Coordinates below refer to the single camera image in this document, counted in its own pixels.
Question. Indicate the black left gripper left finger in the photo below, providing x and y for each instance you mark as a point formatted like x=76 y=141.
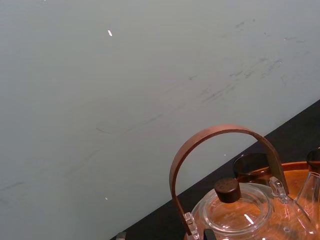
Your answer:
x=121 y=236

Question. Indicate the round brown wooden tray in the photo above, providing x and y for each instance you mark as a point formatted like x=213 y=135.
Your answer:
x=292 y=175

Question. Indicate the glass lid with dark knob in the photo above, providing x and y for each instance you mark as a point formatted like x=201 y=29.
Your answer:
x=228 y=190

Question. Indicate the amber glass cup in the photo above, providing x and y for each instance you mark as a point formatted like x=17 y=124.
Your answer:
x=313 y=156
x=250 y=165

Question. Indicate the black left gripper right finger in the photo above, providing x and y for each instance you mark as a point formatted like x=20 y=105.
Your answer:
x=209 y=236

